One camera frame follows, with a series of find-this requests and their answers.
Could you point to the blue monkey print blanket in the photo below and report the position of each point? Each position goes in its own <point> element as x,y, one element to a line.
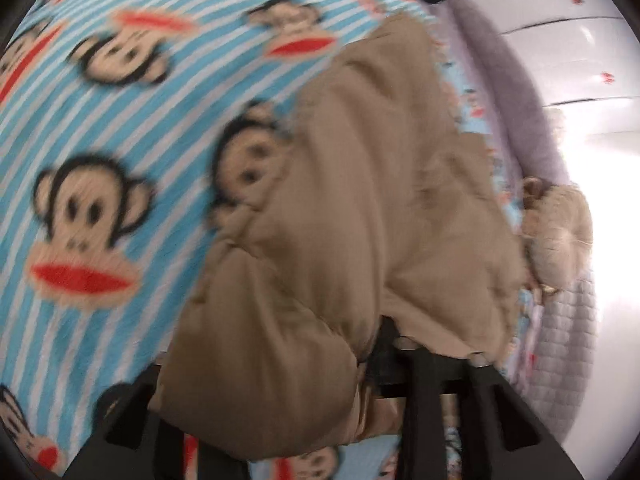
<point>111,112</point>

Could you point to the white wardrobe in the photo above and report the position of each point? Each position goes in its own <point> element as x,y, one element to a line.
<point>582,55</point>

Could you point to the purple fleece blanket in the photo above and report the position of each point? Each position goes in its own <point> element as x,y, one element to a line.
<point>516,118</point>

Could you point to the grey quilted bed cover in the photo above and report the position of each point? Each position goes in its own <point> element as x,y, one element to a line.
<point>563,356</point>

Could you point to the round beige pleated cushion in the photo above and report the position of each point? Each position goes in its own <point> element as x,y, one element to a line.
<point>562,248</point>

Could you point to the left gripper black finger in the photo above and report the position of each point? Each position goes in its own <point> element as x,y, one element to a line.
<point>397,367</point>

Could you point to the tan puffer jacket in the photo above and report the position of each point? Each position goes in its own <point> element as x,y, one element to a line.
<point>379,207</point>

